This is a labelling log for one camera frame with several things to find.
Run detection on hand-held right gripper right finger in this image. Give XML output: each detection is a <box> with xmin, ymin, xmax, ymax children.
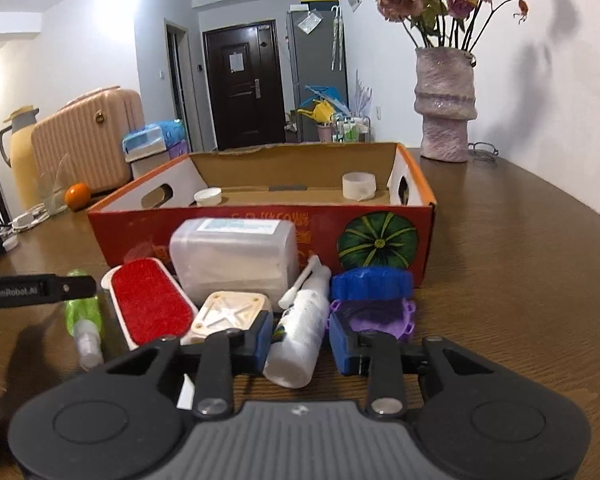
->
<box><xmin>329</xmin><ymin>312</ymin><xmax>498</xmax><ymax>420</ymax></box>

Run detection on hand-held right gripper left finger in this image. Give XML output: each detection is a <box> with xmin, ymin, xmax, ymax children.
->
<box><xmin>102</xmin><ymin>312</ymin><xmax>274</xmax><ymax>421</ymax></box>

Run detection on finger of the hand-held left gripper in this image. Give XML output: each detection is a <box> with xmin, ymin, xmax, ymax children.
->
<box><xmin>55</xmin><ymin>278</ymin><xmax>97</xmax><ymax>304</ymax></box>

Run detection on green spray bottle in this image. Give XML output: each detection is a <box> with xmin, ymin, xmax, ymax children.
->
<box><xmin>64</xmin><ymin>270</ymin><xmax>105</xmax><ymax>368</ymax></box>

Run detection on white spray bottle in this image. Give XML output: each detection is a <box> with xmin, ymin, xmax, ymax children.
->
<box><xmin>262</xmin><ymin>255</ymin><xmax>332</xmax><ymax>390</ymax></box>

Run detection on cream plug adapter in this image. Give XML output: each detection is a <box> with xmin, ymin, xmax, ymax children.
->
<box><xmin>190</xmin><ymin>290</ymin><xmax>272</xmax><ymax>346</ymax></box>

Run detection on purple ribbed lid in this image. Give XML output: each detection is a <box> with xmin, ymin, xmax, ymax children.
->
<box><xmin>327</xmin><ymin>297</ymin><xmax>417</xmax><ymax>343</ymax></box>

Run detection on blue ribbed lid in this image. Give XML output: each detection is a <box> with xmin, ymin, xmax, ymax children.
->
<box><xmin>330</xmin><ymin>268</ymin><xmax>415</xmax><ymax>303</ymax></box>

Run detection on orange cardboard box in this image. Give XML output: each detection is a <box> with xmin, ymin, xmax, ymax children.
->
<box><xmin>86</xmin><ymin>141</ymin><xmax>437</xmax><ymax>288</ymax></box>

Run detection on translucent plastic container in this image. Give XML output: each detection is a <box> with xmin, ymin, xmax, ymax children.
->
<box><xmin>169</xmin><ymin>217</ymin><xmax>299</xmax><ymax>306</ymax></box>

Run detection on red lint brush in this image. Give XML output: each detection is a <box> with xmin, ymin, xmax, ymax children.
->
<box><xmin>101</xmin><ymin>257</ymin><xmax>198</xmax><ymax>352</ymax></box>

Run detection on white power strip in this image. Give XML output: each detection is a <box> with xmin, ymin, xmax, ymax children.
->
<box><xmin>0</xmin><ymin>205</ymin><xmax>48</xmax><ymax>233</ymax></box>

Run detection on orange fruit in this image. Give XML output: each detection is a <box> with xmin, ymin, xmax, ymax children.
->
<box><xmin>64</xmin><ymin>182</ymin><xmax>91</xmax><ymax>211</ymax></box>

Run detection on clear drinking glass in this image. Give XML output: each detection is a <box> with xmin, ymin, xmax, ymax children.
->
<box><xmin>37</xmin><ymin>170</ymin><xmax>71</xmax><ymax>216</ymax></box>

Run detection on cream thermos jug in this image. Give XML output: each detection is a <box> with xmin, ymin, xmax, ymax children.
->
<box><xmin>0</xmin><ymin>106</ymin><xmax>43</xmax><ymax>211</ymax></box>

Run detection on white box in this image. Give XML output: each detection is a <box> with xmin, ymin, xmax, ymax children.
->
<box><xmin>130</xmin><ymin>152</ymin><xmax>175</xmax><ymax>179</ymax></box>

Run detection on pink ribbed suitcase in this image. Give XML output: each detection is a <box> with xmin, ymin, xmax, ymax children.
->
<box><xmin>30</xmin><ymin>86</ymin><xmax>146</xmax><ymax>196</ymax></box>

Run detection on blue tissue pack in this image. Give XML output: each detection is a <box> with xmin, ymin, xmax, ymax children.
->
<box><xmin>122</xmin><ymin>120</ymin><xmax>188</xmax><ymax>157</ymax></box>

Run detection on yellow watering can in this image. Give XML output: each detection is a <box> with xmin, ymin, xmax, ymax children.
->
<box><xmin>297</xmin><ymin>100</ymin><xmax>341</xmax><ymax>126</ymax></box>

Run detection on blue plastic rack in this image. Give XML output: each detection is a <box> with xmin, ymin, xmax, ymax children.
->
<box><xmin>304</xmin><ymin>85</ymin><xmax>353</xmax><ymax>116</ymax></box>

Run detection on dark entrance door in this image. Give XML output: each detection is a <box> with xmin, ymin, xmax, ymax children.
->
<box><xmin>202</xmin><ymin>21</ymin><xmax>287</xmax><ymax>151</ymax></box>

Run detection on grey textured vase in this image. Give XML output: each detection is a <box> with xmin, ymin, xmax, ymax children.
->
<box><xmin>414</xmin><ymin>47</ymin><xmax>477</xmax><ymax>163</ymax></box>

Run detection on grey refrigerator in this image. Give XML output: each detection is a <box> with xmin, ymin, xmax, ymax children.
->
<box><xmin>285</xmin><ymin>7</ymin><xmax>348</xmax><ymax>143</ymax></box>

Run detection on clear plastic bag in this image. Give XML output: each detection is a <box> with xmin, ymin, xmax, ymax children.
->
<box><xmin>297</xmin><ymin>10</ymin><xmax>323</xmax><ymax>36</ymax></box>

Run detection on wire cart with bottles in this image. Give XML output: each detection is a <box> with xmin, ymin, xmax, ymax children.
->
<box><xmin>330</xmin><ymin>114</ymin><xmax>372</xmax><ymax>143</ymax></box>

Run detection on wire-frame eyeglasses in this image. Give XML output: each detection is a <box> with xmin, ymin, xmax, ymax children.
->
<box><xmin>467</xmin><ymin>141</ymin><xmax>501</xmax><ymax>161</ymax></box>

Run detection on lavender wall decoration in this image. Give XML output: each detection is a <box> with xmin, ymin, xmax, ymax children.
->
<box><xmin>352</xmin><ymin>72</ymin><xmax>376</xmax><ymax>116</ymax></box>

